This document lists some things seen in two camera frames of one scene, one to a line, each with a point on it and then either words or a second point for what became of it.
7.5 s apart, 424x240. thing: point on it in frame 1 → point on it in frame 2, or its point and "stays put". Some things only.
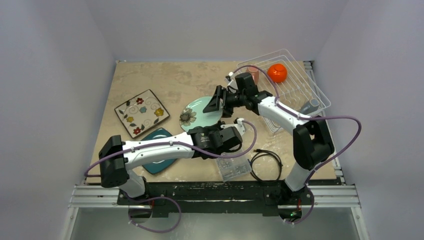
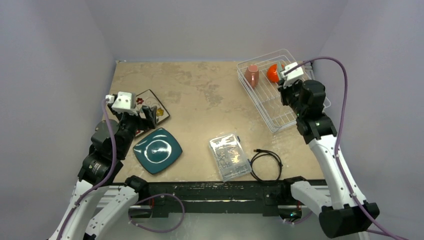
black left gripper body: [213, 129] → [130, 123]
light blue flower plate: [192, 114] → [280, 69]
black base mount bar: [266, 196] stays put
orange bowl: [277, 73] stays put
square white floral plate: [140, 112] stays put
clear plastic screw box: [233, 167] stays put
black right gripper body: [224, 101] → [286, 89]
